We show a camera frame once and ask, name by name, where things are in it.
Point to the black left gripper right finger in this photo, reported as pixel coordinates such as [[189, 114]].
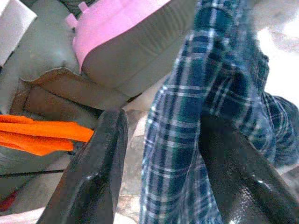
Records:
[[233, 175]]

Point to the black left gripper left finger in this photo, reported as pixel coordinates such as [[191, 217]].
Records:
[[93, 175]]

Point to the blue plaid garment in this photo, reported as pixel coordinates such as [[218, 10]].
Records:
[[182, 116]]

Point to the orange garment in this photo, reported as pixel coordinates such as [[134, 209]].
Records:
[[42, 135]]

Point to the brown cardboard box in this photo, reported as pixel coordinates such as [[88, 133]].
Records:
[[70, 93]]

